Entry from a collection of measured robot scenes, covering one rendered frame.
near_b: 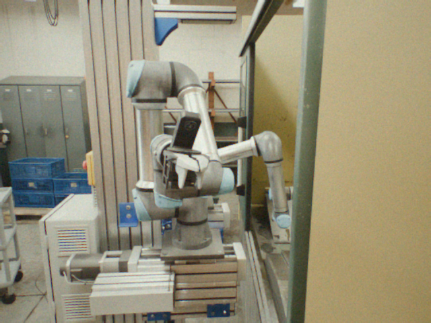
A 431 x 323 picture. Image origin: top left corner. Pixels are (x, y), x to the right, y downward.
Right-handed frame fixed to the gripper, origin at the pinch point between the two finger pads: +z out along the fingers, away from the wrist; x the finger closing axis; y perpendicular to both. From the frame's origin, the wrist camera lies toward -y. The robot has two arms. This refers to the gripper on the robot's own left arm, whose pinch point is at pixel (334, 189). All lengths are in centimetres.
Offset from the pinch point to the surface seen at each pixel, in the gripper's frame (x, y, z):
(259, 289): 35, 38, -45
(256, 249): -3, 38, -42
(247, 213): -31, 26, -45
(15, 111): -361, -29, -395
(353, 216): 104, -25, -33
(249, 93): -31, -53, -45
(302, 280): 104, -9, -44
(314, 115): 104, -48, -43
